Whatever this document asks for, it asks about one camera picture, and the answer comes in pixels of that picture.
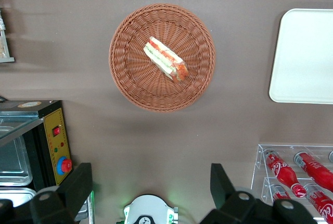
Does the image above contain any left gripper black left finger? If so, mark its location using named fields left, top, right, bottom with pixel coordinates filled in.
left=0, top=163, right=94, bottom=224

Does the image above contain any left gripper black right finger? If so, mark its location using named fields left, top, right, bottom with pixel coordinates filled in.
left=199, top=163, right=318, bottom=224

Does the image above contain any triangle sandwich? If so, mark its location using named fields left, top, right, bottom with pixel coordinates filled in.
left=143, top=36, right=189, bottom=83

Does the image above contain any round brown wicker basket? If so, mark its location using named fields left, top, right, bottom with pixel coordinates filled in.
left=108, top=3, right=216, bottom=113

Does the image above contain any grey snack tray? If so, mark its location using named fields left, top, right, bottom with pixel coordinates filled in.
left=0, top=7, right=16, bottom=64

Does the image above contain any cream plastic tray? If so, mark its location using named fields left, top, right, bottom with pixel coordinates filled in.
left=268, top=8, right=333, bottom=105

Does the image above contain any red cola bottle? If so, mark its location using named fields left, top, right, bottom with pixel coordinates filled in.
left=269, top=183, right=291, bottom=202
left=303, top=182, right=333, bottom=224
left=293, top=151, right=333, bottom=193
left=263, top=148, right=308, bottom=198

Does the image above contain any steel food pan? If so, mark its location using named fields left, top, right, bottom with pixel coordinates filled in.
left=0, top=187, right=37, bottom=210
left=0, top=126, right=33, bottom=187

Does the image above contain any clear acrylic bottle rack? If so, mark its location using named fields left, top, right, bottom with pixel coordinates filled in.
left=250, top=144, right=333, bottom=209

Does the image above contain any black glass food warmer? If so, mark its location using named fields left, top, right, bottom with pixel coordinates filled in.
left=0, top=99, right=95, bottom=224

